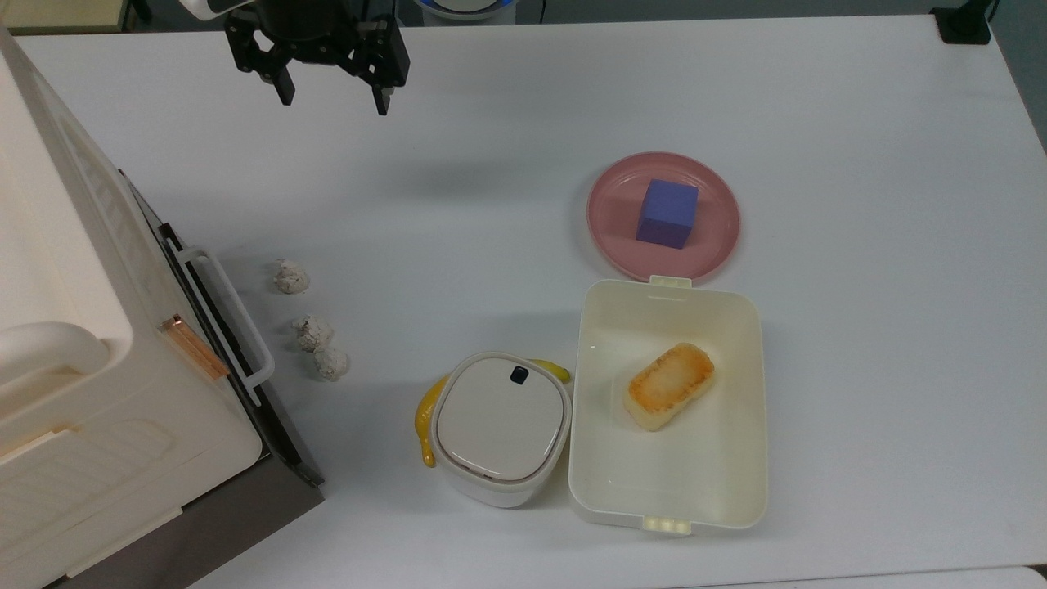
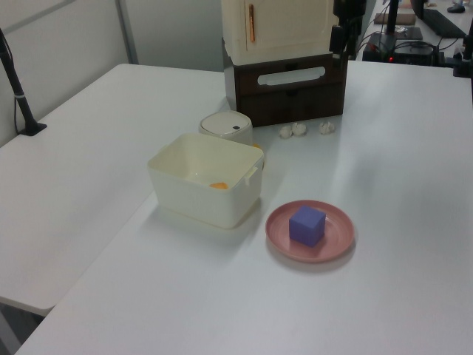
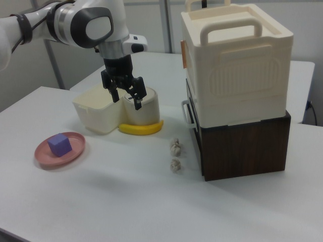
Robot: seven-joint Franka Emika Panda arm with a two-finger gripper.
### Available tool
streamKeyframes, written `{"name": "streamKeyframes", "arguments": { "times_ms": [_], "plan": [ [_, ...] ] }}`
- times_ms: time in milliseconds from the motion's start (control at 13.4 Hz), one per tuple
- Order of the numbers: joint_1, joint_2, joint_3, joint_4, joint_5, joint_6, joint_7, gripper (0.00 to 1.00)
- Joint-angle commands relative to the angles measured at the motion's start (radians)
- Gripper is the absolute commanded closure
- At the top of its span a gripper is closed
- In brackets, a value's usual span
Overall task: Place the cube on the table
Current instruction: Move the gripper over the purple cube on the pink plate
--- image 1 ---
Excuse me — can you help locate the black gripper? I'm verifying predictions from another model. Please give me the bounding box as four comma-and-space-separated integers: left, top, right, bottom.
225, 0, 411, 116

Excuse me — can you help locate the purple cube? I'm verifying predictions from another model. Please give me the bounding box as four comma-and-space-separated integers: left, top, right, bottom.
636, 178, 700, 250

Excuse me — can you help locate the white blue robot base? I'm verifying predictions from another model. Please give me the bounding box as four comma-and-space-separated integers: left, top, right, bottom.
413, 0, 518, 21

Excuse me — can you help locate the crumpled white paper ball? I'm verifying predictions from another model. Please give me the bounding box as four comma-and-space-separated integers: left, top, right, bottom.
272, 259, 311, 296
292, 314, 335, 354
313, 345, 351, 383

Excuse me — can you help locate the yellow wooden furniture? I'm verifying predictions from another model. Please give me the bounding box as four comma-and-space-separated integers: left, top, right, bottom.
0, 0, 132, 35

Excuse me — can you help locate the pink plate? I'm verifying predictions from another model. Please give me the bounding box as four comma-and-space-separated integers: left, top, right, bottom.
586, 151, 742, 283

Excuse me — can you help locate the yellow banana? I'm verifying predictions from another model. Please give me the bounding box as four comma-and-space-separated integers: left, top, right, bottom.
414, 358, 573, 469

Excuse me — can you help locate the white lidded mini bin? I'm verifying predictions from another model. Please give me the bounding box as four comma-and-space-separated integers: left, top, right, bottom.
429, 352, 573, 510

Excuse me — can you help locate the cream toy appliance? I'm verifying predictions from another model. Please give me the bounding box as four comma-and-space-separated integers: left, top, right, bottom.
0, 25, 264, 589

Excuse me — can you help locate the toasted bread piece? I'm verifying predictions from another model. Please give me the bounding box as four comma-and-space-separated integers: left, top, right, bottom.
623, 342, 717, 433

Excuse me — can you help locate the cream plastic box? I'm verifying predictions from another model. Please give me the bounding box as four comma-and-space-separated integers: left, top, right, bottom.
568, 275, 770, 537

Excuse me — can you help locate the black table clamp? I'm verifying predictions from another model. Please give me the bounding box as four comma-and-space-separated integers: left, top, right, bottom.
931, 0, 995, 46

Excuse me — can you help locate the white drawer handle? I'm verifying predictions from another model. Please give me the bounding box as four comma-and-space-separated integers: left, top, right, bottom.
176, 245, 276, 407

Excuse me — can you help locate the copper appliance handle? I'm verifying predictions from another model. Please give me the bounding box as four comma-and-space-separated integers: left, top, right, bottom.
160, 314, 230, 381

